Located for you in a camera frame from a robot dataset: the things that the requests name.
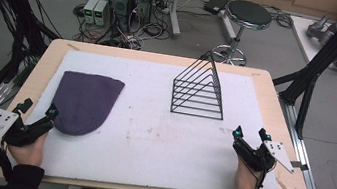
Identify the white platform board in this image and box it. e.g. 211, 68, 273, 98
283, 15, 337, 72

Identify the tangle of floor cables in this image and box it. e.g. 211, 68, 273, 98
67, 0, 179, 56

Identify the person's right hand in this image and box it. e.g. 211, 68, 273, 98
232, 154, 264, 189

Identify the purple knit beanie hat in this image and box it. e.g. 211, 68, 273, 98
47, 69, 127, 143

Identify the person's left hand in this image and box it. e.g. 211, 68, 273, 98
5, 127, 48, 169

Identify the grey table leg frame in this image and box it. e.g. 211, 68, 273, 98
164, 0, 241, 49

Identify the black flat box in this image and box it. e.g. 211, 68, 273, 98
202, 0, 230, 17

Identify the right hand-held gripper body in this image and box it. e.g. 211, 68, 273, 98
229, 135, 299, 178

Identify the black round stool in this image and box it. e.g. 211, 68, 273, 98
209, 0, 275, 70

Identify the grey power supply unit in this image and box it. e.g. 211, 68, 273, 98
80, 0, 100, 26
91, 0, 112, 28

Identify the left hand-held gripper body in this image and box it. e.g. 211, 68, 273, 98
0, 108, 56, 153

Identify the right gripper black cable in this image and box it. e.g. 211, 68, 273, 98
237, 154, 279, 189

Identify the white foam mat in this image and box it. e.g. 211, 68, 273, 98
7, 42, 298, 189

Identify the black wire file rack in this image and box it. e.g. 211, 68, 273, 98
168, 45, 234, 122

